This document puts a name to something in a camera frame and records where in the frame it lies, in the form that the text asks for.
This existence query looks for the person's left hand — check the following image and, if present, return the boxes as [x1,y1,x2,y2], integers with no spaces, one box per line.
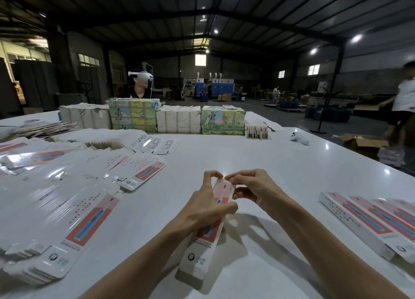
[178,170,239,237]

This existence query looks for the person's right hand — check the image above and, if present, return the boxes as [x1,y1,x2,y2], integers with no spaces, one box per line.
[223,169,291,222]

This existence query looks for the toothbrush box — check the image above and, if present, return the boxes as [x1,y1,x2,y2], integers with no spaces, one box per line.
[176,178,236,280]

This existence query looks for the pile of carton blanks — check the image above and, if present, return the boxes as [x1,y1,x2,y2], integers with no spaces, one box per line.
[0,130,181,285]

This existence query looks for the person's left forearm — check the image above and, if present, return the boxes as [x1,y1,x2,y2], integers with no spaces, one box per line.
[81,216,195,299]

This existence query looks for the person's right forearm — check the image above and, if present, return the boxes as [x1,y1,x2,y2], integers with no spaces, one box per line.
[275,201,406,299]

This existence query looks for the small beige card stack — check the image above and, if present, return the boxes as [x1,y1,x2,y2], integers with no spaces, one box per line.
[245,122,269,140]

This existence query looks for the small white object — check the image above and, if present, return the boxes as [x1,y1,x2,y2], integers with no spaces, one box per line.
[290,130,310,145]

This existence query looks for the green printed carton bundle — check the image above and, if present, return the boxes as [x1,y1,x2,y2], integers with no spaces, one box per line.
[200,105,246,136]

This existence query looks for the row of white cartons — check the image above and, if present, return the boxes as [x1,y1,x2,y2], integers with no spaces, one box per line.
[58,102,112,130]
[156,105,202,134]

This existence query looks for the blue bins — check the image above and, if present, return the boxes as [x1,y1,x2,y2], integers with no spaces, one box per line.
[305,106,352,123]

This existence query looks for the black floor stand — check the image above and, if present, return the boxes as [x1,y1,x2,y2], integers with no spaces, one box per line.
[311,82,348,135]

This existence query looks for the blue machine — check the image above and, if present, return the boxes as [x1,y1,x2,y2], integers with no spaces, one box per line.
[195,78,236,102]

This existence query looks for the open cardboard box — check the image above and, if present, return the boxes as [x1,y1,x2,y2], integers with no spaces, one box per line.
[340,134,390,159]

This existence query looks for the green yellow carton bundle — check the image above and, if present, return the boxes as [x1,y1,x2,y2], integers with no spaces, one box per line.
[107,98,162,133]

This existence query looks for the white plastic bags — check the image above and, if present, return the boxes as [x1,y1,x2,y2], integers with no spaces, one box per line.
[378,146,406,167]

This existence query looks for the white headset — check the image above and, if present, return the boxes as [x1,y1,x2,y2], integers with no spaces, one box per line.
[128,70,154,83]

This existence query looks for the grey crate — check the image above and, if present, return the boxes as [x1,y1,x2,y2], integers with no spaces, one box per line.
[57,92,88,106]

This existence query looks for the pile of grey flat sheets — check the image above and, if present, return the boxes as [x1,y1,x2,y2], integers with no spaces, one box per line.
[0,119,79,141]

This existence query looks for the dark grey cabinet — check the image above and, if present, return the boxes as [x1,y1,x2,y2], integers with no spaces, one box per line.
[14,59,59,111]

